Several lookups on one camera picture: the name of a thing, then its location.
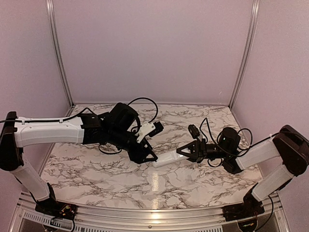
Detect front aluminium frame rail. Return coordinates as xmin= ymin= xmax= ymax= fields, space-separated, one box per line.
xmin=14 ymin=193 xmax=288 ymax=232

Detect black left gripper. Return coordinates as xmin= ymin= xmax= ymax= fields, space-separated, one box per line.
xmin=108 ymin=126 xmax=158 ymax=163

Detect right rear aluminium frame post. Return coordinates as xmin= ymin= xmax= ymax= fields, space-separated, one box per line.
xmin=228 ymin=0 xmax=260 ymax=111

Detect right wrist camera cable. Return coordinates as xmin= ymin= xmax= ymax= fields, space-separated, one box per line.
xmin=199 ymin=117 xmax=276 ymax=168

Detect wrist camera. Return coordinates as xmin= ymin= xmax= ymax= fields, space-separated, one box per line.
xmin=135 ymin=121 xmax=164 ymax=143
xmin=188 ymin=124 xmax=203 ymax=142

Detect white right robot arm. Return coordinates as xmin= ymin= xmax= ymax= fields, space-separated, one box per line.
xmin=176 ymin=125 xmax=309 ymax=217

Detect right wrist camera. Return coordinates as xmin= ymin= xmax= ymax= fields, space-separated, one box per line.
xmin=188 ymin=124 xmax=203 ymax=142

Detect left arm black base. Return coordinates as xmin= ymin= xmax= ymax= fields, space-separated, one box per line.
xmin=35 ymin=201 xmax=77 ymax=220

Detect aluminium frame post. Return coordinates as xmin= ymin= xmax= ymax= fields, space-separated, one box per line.
xmin=46 ymin=0 xmax=74 ymax=107
xmin=228 ymin=0 xmax=260 ymax=111

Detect white battery compartment cover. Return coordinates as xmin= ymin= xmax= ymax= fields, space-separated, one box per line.
xmin=156 ymin=151 xmax=180 ymax=165

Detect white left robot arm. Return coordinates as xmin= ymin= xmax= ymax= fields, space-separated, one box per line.
xmin=0 ymin=103 xmax=164 ymax=215

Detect left rear aluminium frame post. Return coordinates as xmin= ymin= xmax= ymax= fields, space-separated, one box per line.
xmin=46 ymin=0 xmax=74 ymax=107

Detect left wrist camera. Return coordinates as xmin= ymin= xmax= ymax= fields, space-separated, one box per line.
xmin=135 ymin=121 xmax=164 ymax=143

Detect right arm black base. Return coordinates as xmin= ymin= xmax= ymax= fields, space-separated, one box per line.
xmin=223 ymin=200 xmax=265 ymax=221

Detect white remote control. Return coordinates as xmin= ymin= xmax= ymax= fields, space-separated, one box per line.
xmin=152 ymin=150 xmax=188 ymax=168

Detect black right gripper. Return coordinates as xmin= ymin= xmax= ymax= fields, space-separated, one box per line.
xmin=176 ymin=138 xmax=229 ymax=163

